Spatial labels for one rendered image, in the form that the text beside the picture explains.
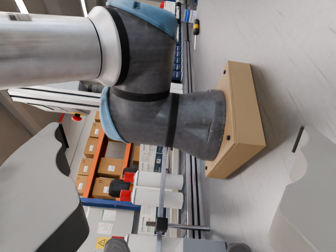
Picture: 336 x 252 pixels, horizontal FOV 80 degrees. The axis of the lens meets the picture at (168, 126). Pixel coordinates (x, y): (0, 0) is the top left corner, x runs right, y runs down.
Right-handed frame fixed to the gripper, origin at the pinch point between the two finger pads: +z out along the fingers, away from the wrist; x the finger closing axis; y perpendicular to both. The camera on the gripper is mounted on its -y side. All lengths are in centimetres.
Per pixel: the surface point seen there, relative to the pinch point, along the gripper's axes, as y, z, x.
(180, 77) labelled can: 27, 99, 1
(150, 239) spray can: 49, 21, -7
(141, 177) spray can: 43, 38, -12
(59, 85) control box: 17, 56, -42
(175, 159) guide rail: 46, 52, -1
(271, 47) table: -0.1, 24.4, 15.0
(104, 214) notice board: 391, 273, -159
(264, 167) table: 15.3, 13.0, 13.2
